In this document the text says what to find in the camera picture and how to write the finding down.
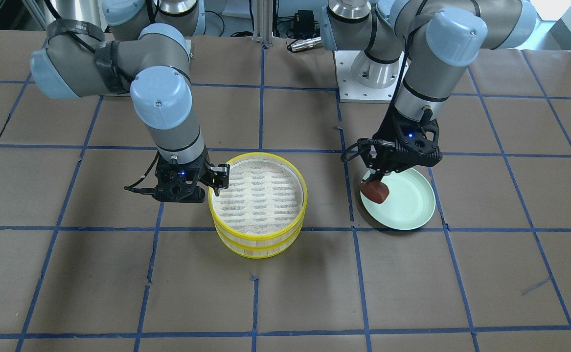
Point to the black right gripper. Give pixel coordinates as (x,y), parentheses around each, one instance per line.
(218,175)

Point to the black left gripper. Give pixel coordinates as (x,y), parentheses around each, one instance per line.
(386,133)

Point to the red-brown bun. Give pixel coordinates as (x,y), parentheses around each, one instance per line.
(375,191)

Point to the yellow steamer basket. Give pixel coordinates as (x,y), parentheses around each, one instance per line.
(259,248)
(267,195)

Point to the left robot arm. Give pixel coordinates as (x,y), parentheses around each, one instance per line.
(421,49)

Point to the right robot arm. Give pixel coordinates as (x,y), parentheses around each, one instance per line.
(148,59)

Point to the green plate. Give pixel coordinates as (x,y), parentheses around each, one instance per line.
(411,202)

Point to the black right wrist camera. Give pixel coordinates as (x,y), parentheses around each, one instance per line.
(173,186)

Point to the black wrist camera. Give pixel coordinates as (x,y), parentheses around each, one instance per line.
(173,186)
(400,132)

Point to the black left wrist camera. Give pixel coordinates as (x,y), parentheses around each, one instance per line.
(400,132)

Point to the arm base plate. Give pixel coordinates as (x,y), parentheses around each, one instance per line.
(349,83)

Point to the aluminium frame post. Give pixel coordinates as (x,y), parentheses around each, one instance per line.
(262,16)

